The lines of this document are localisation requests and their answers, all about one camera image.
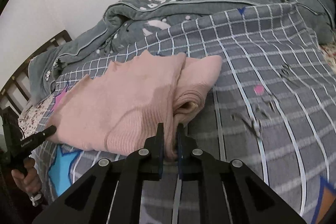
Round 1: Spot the pink ribbed knit sweater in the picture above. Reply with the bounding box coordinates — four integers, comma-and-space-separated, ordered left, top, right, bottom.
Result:
48, 51, 222, 161

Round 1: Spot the person's left hand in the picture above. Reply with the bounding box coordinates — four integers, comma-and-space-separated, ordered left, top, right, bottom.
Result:
11, 157, 42, 194

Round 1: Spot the floral patterned mattress cover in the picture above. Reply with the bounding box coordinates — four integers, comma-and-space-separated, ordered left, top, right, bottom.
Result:
18, 94, 54, 139

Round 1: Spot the dark wooden headboard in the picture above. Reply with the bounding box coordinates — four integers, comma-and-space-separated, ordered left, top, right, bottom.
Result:
1, 30, 72, 114

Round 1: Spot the grey checked bed sheet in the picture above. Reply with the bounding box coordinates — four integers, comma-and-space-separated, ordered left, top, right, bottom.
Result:
31, 2, 336, 224

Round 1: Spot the grey-green floral quilt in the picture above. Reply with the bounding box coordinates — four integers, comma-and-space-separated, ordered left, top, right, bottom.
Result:
29, 0, 335, 105

